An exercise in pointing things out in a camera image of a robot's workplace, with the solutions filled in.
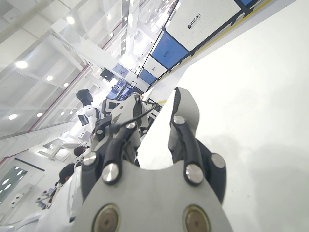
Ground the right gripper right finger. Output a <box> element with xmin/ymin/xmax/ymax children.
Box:
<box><xmin>167</xmin><ymin>87</ymin><xmax>228</xmax><ymax>205</ymax></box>

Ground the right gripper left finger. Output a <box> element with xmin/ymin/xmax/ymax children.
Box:
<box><xmin>81</xmin><ymin>94</ymin><xmax>146</xmax><ymax>204</ymax></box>

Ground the person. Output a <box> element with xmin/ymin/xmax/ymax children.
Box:
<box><xmin>72</xmin><ymin>146</ymin><xmax>91</xmax><ymax>164</ymax></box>
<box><xmin>57</xmin><ymin>163</ymin><xmax>84</xmax><ymax>221</ymax></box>

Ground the small blue partition panel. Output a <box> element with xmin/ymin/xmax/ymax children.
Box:
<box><xmin>138</xmin><ymin>69</ymin><xmax>157</xmax><ymax>85</ymax></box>

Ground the black hanging monitor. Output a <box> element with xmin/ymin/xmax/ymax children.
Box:
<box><xmin>100</xmin><ymin>69</ymin><xmax>114</xmax><ymax>81</ymax></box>

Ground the small white partition panel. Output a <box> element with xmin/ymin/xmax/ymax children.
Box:
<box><xmin>142</xmin><ymin>54</ymin><xmax>169</xmax><ymax>80</ymax></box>

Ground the large white partition panel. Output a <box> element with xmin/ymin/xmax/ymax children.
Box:
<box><xmin>165</xmin><ymin>0</ymin><xmax>242</xmax><ymax>52</ymax></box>

